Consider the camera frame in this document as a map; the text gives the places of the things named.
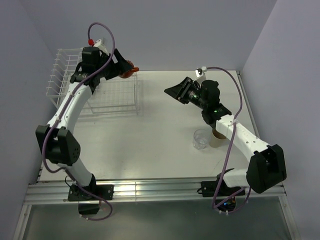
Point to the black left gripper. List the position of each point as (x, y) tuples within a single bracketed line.
[(117, 68)]

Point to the aluminium mounting rail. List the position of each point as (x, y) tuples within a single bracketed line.
[(139, 190)]

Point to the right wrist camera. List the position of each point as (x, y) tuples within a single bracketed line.
[(201, 74)]

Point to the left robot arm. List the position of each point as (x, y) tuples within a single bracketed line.
[(59, 148)]

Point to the orange mug black interior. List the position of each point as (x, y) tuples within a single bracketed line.
[(130, 72)]

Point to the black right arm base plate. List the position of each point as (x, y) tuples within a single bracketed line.
[(208, 189)]

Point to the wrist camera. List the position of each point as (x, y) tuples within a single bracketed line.
[(201, 74), (100, 43)]

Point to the clear plastic cup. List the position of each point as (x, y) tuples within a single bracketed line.
[(201, 138)]

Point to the beige paper cup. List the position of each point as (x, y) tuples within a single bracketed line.
[(217, 139)]

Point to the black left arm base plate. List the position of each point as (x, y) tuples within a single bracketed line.
[(104, 191)]

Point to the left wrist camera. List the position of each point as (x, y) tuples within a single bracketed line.
[(100, 43)]

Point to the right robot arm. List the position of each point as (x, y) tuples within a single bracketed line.
[(266, 163)]

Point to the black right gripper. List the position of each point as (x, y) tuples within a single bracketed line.
[(180, 91)]

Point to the white wire dish rack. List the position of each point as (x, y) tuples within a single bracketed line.
[(117, 96)]

